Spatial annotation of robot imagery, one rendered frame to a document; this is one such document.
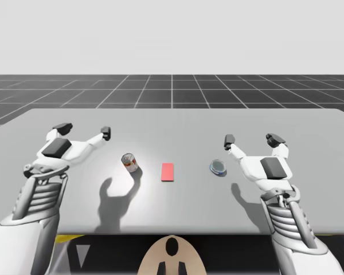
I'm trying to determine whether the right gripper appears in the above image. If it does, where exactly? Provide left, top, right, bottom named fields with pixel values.
left=224, top=133, right=294, bottom=192

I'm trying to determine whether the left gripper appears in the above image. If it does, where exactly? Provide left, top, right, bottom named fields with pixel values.
left=36, top=122, right=112, bottom=173

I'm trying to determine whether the blue flat can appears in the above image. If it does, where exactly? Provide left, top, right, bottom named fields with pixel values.
left=209, top=159, right=226, bottom=176

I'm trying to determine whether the red and white can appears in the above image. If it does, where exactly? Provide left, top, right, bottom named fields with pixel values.
left=120, top=152, right=138, bottom=174

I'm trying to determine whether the pink pad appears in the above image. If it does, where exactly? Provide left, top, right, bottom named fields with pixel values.
left=161, top=162, right=175, bottom=182

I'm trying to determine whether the tan robot part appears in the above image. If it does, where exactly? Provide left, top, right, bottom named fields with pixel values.
left=136, top=234, right=208, bottom=275

